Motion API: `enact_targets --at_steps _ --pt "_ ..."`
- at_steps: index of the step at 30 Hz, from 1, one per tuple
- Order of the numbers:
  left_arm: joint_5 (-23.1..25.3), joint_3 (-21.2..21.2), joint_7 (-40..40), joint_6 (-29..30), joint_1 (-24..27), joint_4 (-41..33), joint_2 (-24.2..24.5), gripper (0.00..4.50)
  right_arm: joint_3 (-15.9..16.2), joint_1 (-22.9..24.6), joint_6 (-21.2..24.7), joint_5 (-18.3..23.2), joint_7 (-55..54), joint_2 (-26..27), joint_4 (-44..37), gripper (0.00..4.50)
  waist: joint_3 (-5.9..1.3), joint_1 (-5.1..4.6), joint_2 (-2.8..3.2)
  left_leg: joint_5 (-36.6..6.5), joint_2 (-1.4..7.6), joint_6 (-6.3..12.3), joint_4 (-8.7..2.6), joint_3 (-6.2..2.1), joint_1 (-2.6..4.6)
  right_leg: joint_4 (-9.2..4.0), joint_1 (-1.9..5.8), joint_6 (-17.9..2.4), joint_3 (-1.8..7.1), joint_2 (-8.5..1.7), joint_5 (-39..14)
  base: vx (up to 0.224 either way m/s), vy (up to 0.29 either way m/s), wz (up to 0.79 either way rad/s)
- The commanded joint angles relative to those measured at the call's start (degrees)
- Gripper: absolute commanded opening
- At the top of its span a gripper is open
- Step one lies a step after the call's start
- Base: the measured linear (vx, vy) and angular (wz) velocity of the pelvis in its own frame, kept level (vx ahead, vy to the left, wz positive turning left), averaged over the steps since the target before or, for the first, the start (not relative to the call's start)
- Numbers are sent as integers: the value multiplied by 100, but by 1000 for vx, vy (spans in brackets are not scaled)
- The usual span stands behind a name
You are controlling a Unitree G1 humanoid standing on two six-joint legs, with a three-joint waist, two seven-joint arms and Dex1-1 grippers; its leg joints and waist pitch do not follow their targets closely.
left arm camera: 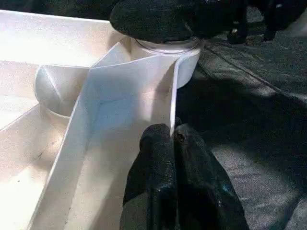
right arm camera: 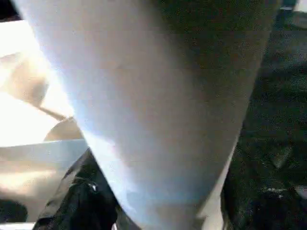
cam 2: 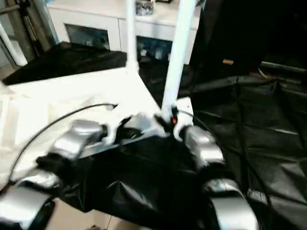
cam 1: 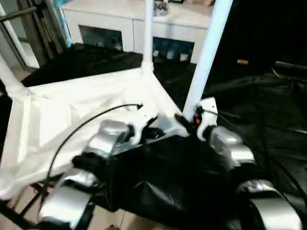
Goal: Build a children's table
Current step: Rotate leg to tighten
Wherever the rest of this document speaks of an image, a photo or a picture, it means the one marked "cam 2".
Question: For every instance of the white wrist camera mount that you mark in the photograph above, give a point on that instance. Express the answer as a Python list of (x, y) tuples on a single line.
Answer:
[(111, 136), (184, 107)]

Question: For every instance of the grey metal tripod stand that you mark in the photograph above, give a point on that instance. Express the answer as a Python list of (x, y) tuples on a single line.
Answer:
[(28, 28)]

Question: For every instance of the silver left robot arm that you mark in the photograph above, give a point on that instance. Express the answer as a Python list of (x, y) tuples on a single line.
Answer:
[(72, 141)]

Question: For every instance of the black speaker cabinet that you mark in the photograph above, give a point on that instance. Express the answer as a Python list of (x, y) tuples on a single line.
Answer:
[(223, 31)]

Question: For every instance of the dark bag of small parts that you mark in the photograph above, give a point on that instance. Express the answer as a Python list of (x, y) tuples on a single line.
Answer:
[(145, 7)]

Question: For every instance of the white sideboard cabinet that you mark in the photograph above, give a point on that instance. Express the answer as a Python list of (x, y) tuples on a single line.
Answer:
[(84, 16)]

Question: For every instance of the dark brown rounded object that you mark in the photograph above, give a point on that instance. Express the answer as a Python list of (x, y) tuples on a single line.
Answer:
[(92, 226)]

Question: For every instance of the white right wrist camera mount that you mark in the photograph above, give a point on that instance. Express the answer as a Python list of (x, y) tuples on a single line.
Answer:
[(184, 107)]

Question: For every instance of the small yellow label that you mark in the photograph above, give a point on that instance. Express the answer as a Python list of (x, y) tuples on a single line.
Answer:
[(227, 61)]

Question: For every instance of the black plastic mat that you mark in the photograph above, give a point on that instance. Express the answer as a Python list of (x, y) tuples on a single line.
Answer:
[(251, 119)]

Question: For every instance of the black metal rod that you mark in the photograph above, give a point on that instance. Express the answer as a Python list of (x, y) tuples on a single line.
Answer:
[(283, 67)]

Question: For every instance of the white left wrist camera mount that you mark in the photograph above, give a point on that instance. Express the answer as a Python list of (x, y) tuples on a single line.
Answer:
[(111, 136)]

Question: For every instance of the white slanted pipe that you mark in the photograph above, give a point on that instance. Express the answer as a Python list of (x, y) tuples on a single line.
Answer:
[(13, 48)]

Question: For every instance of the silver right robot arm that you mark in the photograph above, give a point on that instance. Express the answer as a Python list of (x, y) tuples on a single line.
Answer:
[(206, 143)]

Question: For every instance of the white plastic table top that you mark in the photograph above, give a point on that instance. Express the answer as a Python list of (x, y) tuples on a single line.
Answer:
[(60, 95)]

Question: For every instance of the white jar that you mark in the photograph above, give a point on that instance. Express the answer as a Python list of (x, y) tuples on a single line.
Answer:
[(158, 53), (144, 52)]

